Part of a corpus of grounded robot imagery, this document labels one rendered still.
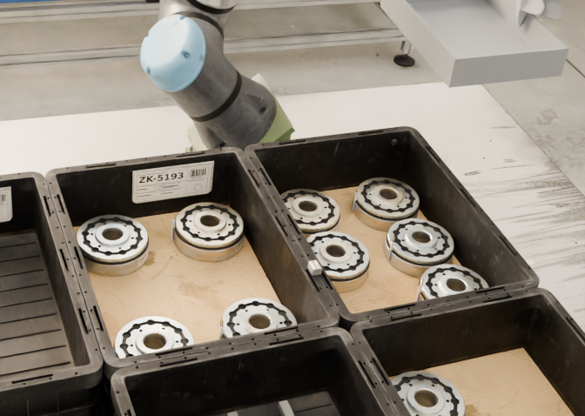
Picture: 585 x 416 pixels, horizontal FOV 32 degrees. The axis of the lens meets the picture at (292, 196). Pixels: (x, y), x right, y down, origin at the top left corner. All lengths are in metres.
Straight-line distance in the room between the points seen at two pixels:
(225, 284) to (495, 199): 0.68
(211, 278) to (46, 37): 2.38
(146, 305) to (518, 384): 0.51
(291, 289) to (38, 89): 2.17
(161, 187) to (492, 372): 0.55
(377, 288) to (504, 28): 0.54
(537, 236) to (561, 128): 1.78
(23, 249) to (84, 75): 2.06
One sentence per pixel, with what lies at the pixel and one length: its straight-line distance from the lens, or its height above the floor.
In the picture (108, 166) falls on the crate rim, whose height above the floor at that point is 0.93.
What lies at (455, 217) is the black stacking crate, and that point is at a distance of 1.56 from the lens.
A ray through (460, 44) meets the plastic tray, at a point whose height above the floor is 1.05.
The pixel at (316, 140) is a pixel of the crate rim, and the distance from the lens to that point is 1.58.
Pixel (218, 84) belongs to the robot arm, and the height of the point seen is 0.93.
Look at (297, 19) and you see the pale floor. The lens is 3.99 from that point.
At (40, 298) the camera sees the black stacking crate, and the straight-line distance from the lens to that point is 1.42.
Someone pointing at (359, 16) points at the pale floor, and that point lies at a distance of 4.09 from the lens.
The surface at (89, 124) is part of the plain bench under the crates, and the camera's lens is 1.99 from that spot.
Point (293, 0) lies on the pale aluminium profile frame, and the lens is 3.49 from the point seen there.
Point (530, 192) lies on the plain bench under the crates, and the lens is 1.99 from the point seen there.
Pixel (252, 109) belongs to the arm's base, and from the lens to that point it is 1.74.
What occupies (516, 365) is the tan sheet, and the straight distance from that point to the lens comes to 1.43.
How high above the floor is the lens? 1.80
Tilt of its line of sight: 37 degrees down
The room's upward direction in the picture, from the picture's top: 8 degrees clockwise
